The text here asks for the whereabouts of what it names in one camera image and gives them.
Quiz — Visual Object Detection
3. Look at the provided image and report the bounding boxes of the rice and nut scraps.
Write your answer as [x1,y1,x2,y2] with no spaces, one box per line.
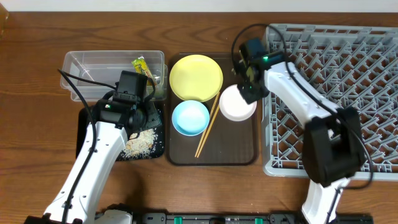
[117,128,165,161]

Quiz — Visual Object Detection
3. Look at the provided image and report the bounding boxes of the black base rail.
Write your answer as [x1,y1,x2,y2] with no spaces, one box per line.
[93,203,374,224]

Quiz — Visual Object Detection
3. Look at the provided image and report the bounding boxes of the grey dishwasher rack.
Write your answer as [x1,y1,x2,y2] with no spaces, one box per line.
[261,24,397,181]

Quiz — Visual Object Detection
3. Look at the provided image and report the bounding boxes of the pink bowl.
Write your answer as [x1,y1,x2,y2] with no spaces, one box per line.
[219,84,257,121]

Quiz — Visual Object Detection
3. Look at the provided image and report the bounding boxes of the green snack wrapper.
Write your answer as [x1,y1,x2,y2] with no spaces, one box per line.
[131,56,154,81]

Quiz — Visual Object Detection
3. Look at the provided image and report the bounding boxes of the clear plastic bin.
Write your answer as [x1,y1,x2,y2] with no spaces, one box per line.
[62,50,168,101]

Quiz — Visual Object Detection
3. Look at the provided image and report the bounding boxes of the black food waste tray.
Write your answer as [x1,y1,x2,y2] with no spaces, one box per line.
[76,109,165,161]

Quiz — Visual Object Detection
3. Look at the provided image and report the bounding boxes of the dark brown tray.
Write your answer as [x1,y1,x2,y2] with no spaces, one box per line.
[164,52,259,166]

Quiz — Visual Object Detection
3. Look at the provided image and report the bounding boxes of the yellow plate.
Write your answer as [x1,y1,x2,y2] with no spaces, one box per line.
[169,54,223,102]

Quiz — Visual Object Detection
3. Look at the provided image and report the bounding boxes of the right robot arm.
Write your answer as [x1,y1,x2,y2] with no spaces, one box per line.
[233,55,367,223]

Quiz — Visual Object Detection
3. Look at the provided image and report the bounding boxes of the light blue bowl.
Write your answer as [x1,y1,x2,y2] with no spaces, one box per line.
[172,100,210,136]

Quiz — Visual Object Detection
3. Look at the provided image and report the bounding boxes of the wooden chopstick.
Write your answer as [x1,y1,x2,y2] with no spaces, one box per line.
[195,91,220,158]
[195,105,220,158]

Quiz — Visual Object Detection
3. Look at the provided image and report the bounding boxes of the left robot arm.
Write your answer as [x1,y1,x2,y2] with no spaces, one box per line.
[25,99,161,223]

